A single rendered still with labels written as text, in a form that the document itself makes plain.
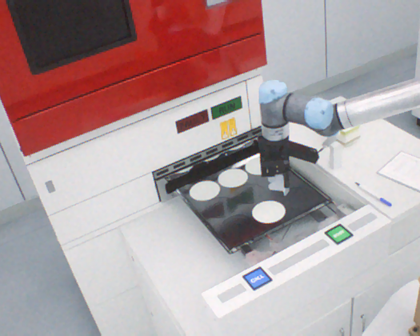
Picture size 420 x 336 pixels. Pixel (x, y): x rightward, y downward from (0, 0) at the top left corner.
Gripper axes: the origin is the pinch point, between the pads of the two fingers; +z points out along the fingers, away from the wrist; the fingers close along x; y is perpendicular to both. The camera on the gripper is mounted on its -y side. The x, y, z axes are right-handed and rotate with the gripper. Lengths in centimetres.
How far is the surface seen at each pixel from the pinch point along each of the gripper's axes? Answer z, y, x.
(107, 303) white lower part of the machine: 47, 68, 0
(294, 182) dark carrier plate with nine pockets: 7.5, -2.9, -12.9
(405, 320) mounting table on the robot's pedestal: 15.3, -26.6, 37.8
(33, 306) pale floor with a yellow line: 98, 131, -42
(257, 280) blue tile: 0.9, 10.2, 32.9
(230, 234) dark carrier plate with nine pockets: 7.5, 17.7, 8.6
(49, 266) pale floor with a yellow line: 98, 130, -70
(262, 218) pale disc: 7.4, 8.0, 2.8
